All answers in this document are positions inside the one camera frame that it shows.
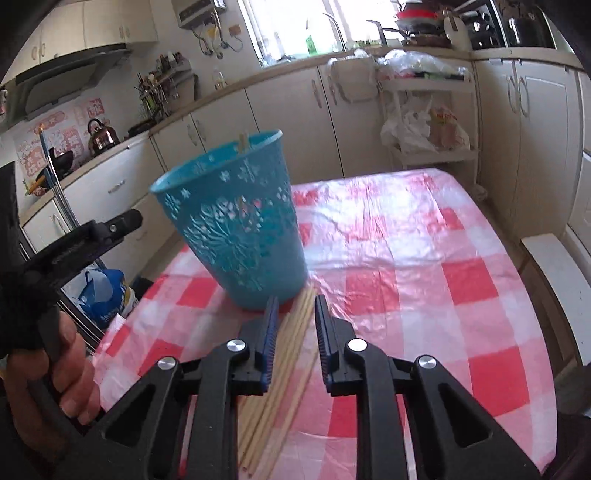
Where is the wall spice rack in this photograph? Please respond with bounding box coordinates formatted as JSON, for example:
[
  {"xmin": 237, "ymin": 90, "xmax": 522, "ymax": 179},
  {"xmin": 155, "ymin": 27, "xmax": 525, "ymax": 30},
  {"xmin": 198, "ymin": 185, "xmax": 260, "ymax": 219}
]
[{"xmin": 135, "ymin": 52, "xmax": 199, "ymax": 123}]

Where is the white bench seat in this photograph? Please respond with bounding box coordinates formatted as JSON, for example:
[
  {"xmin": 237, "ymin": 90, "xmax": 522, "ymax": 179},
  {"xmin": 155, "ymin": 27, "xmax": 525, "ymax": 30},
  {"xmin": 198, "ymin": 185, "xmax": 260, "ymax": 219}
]
[{"xmin": 521, "ymin": 234, "xmax": 590, "ymax": 366}]

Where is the person left hand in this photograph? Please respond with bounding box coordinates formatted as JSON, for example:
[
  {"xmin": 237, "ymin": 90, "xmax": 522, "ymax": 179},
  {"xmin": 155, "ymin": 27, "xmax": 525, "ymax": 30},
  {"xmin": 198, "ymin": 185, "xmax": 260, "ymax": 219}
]
[{"xmin": 5, "ymin": 312, "xmax": 100, "ymax": 461}]

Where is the wall water heater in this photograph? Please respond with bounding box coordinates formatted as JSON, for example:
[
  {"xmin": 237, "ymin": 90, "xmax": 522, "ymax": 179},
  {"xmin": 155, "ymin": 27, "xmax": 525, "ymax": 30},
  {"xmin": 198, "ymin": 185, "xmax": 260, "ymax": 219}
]
[{"xmin": 171, "ymin": 0, "xmax": 226, "ymax": 30}]

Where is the blue plastic bag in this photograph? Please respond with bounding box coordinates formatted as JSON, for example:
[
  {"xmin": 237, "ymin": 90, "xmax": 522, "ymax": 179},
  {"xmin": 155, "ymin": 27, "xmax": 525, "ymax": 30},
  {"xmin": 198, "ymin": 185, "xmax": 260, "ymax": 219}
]
[{"xmin": 68, "ymin": 268, "xmax": 138, "ymax": 330}]

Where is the steel kettle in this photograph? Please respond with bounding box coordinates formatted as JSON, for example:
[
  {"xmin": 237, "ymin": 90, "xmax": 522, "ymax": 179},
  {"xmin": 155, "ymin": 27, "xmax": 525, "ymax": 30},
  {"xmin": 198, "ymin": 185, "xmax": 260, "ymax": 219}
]
[{"xmin": 87, "ymin": 118, "xmax": 120, "ymax": 157}]

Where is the range hood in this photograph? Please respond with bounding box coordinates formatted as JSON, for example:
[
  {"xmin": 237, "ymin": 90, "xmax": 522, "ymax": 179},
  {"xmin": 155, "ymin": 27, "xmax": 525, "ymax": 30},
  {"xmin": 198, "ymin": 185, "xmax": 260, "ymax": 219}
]
[{"xmin": 1, "ymin": 43, "xmax": 132, "ymax": 129}]

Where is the mop handle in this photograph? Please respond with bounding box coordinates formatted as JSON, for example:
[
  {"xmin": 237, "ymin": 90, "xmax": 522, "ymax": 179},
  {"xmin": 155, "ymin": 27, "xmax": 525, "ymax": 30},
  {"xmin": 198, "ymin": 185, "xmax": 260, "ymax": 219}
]
[{"xmin": 39, "ymin": 127, "xmax": 80, "ymax": 232}]

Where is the red white checkered tablecloth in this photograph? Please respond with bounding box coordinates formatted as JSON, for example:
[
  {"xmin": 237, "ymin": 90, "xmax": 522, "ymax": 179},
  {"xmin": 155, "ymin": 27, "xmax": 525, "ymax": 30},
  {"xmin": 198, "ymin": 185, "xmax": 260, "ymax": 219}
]
[{"xmin": 93, "ymin": 169, "xmax": 557, "ymax": 468}]

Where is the white kitchen trolley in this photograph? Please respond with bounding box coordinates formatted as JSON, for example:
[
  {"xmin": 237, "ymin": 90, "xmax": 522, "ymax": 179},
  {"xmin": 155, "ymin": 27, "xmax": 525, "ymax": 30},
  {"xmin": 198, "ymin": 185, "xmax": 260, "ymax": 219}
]
[{"xmin": 376, "ymin": 50, "xmax": 480, "ymax": 190}]

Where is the teal perforated plastic basket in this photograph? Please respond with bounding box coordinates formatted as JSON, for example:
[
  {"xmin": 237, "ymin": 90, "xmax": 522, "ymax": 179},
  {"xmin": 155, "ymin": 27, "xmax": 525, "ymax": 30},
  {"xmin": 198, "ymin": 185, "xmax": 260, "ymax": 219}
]
[{"xmin": 150, "ymin": 130, "xmax": 308, "ymax": 310}]

